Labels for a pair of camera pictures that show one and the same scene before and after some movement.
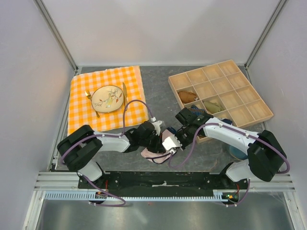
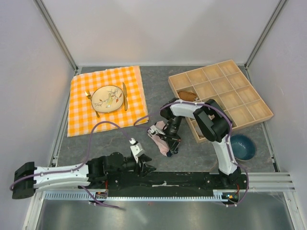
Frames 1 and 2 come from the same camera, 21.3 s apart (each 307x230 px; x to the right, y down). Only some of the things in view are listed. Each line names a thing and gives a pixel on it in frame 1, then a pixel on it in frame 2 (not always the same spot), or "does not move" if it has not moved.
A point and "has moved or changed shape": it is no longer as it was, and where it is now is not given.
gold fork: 87,93 does not move
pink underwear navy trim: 159,158 has moved or changed shape
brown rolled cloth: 187,97 does not move
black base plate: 158,181 does not move
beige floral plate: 107,98 does not move
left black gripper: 158,148 -> 145,169
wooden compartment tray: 224,91 does not move
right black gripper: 183,144 -> 172,141
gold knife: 125,95 does not move
